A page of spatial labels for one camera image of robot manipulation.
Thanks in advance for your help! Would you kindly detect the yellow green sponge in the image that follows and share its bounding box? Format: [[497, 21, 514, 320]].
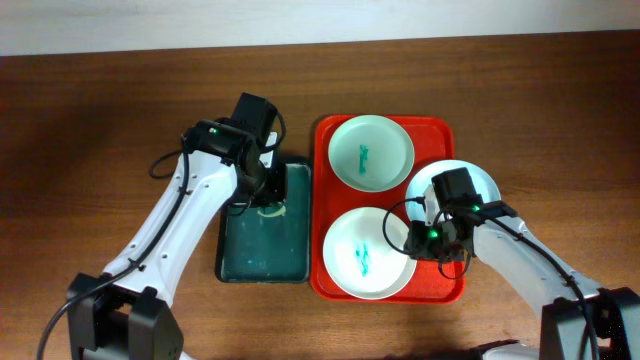
[[257, 203, 286, 218]]

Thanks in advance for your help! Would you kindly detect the light blue plate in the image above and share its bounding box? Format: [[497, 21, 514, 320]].
[[405, 160, 501, 225]]

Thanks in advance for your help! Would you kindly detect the white plate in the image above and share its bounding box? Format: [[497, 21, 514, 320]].
[[322, 207, 417, 300]]

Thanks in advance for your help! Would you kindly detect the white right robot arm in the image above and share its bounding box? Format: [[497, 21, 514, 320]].
[[404, 160, 639, 359]]

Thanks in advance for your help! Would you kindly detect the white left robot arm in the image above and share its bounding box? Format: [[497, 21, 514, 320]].
[[62, 93, 284, 359]]

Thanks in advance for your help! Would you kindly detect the dark green water tray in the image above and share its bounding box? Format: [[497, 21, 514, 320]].
[[215, 157, 312, 283]]

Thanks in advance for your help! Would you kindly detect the red plastic tray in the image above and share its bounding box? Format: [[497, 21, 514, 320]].
[[309, 114, 465, 305]]

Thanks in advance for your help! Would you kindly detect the mint green plate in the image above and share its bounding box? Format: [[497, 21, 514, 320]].
[[328, 115, 415, 193]]

